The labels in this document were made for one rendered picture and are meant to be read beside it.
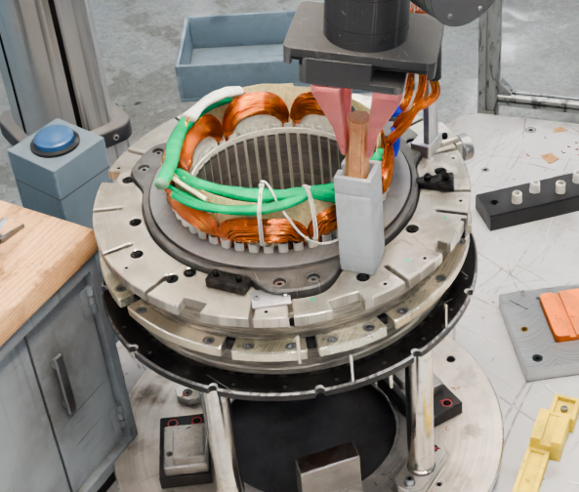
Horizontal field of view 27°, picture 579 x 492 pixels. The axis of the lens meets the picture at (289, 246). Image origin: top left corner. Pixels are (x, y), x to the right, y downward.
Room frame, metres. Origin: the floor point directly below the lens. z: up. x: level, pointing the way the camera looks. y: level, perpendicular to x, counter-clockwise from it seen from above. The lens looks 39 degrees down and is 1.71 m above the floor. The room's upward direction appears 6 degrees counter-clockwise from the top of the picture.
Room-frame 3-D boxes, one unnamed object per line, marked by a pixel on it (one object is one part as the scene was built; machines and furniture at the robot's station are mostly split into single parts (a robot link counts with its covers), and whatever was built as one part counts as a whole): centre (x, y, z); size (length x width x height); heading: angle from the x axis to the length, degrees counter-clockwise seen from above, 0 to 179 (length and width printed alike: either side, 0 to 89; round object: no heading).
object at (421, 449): (0.76, -0.10, 0.91); 0.02 x 0.02 x 0.21
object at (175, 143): (0.85, 0.07, 1.15); 0.15 x 0.04 x 0.02; 152
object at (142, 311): (0.72, 0.10, 1.06); 0.09 x 0.04 x 0.01; 62
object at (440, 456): (0.76, -0.10, 0.81); 0.07 x 0.03 x 0.01; 144
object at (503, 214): (1.17, -0.31, 0.79); 0.15 x 0.05 x 0.02; 100
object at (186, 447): (0.80, 0.12, 0.83); 0.05 x 0.04 x 0.02; 0
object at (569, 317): (0.95, -0.29, 0.80); 0.07 x 0.05 x 0.01; 2
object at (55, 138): (1.04, 0.22, 1.04); 0.04 x 0.04 x 0.01
